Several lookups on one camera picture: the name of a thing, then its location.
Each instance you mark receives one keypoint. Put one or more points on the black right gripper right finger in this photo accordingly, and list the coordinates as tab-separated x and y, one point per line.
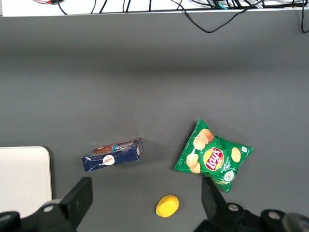
212	203

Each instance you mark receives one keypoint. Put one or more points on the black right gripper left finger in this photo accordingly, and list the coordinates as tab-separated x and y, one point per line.
79	200

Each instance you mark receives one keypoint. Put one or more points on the dark blue cookie box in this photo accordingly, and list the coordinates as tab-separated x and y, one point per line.
113	157

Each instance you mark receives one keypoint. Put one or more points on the beige plastic tray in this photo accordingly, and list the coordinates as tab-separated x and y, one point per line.
24	176

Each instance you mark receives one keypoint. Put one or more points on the yellow plastic lemon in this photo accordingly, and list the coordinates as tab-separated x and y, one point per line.
167	206

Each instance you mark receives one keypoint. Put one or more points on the green Lay's chips bag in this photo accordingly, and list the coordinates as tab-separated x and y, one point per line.
212	157

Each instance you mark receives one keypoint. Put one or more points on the dark grey table mat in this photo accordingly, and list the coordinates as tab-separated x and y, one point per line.
144	72

